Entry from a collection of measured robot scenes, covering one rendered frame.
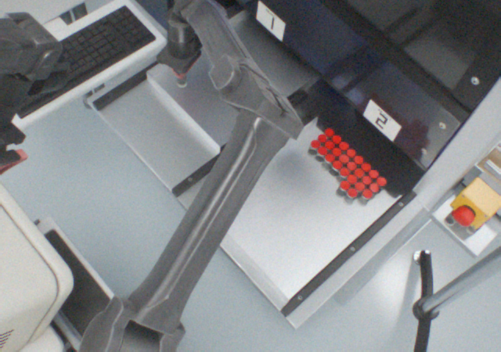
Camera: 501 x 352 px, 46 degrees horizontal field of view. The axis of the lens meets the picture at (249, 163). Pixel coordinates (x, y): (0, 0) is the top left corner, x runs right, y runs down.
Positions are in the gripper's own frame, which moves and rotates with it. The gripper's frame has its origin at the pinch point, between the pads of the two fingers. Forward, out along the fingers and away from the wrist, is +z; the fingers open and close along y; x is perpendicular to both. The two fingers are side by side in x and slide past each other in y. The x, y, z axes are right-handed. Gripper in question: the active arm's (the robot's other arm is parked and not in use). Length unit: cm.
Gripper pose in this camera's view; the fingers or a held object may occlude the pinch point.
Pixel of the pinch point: (182, 73)
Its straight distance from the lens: 138.3
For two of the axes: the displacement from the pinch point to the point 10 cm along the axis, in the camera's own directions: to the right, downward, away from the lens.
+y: 5.2, -7.5, 4.2
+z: -0.9, 4.4, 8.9
